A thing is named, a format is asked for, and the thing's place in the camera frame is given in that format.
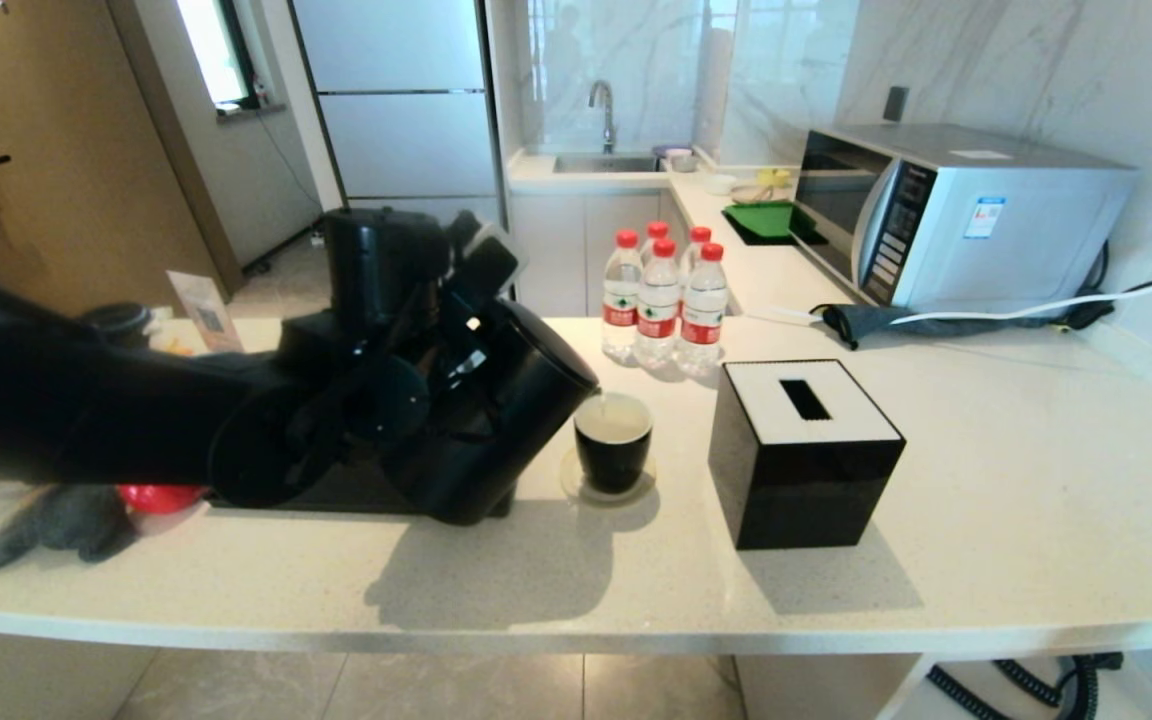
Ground black cup white inside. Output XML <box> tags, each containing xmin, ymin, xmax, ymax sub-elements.
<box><xmin>574</xmin><ymin>392</ymin><xmax>655</xmax><ymax>495</ymax></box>

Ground window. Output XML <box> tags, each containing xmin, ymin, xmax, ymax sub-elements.
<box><xmin>176</xmin><ymin>0</ymin><xmax>267</xmax><ymax>113</ymax></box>

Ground printed placemat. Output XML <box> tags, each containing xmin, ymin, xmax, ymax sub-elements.
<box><xmin>148</xmin><ymin>318</ymin><xmax>282</xmax><ymax>357</ymax></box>

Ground chrome kitchen faucet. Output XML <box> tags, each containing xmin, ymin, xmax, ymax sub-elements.
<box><xmin>588</xmin><ymin>80</ymin><xmax>619</xmax><ymax>155</ymax></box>

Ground small paper card sign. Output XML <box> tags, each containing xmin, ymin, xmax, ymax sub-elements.
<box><xmin>168</xmin><ymin>270</ymin><xmax>242</xmax><ymax>353</ymax></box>

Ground steel kitchen sink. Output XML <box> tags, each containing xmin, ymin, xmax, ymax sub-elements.
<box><xmin>553</xmin><ymin>152</ymin><xmax>662</xmax><ymax>175</ymax></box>

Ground black electric kettle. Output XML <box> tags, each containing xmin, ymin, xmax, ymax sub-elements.
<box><xmin>381</xmin><ymin>298</ymin><xmax>602</xmax><ymax>528</ymax></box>

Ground clear round coaster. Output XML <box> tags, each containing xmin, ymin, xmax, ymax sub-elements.
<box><xmin>561</xmin><ymin>447</ymin><xmax>658</xmax><ymax>508</ymax></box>

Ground white power cable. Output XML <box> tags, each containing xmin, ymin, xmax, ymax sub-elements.
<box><xmin>744</xmin><ymin>228</ymin><xmax>1152</xmax><ymax>329</ymax></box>

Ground water bottles red caps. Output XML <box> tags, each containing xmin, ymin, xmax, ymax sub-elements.
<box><xmin>678</xmin><ymin>243</ymin><xmax>729</xmax><ymax>379</ymax></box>
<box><xmin>602</xmin><ymin>230</ymin><xmax>644</xmax><ymax>363</ymax></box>

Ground white base cabinet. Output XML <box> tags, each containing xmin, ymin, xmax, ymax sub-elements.
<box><xmin>511</xmin><ymin>188</ymin><xmax>687</xmax><ymax>319</ymax></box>

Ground black tissue box white top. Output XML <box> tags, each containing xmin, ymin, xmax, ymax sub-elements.
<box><xmin>707</xmin><ymin>359</ymin><xmax>907</xmax><ymax>551</ymax></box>

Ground red toy tomato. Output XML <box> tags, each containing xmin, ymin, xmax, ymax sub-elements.
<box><xmin>116</xmin><ymin>485</ymin><xmax>209</xmax><ymax>516</ymax></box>

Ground black coiled cable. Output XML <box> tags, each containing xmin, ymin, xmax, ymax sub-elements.
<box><xmin>924</xmin><ymin>652</ymin><xmax>1124</xmax><ymax>720</ymax></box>

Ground green plastic tray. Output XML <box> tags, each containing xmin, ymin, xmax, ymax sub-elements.
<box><xmin>722</xmin><ymin>201</ymin><xmax>817</xmax><ymax>241</ymax></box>

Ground black serving tray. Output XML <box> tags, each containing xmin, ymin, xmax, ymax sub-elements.
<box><xmin>211</xmin><ymin>460</ymin><xmax>519</xmax><ymax>521</ymax></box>

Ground silver microwave oven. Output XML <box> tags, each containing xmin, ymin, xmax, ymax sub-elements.
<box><xmin>791</xmin><ymin>124</ymin><xmax>1139</xmax><ymax>315</ymax></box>

